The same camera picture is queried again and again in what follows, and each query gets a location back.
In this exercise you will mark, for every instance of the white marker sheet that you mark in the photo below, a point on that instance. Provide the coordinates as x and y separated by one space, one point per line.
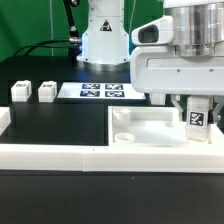
75 90

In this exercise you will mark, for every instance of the white U-shaped fence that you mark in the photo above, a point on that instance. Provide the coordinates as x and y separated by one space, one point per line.
207 157

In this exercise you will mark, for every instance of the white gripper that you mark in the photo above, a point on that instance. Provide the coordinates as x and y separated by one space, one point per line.
172 57

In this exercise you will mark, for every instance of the white square tabletop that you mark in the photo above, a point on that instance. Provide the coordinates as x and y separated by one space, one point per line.
146 127

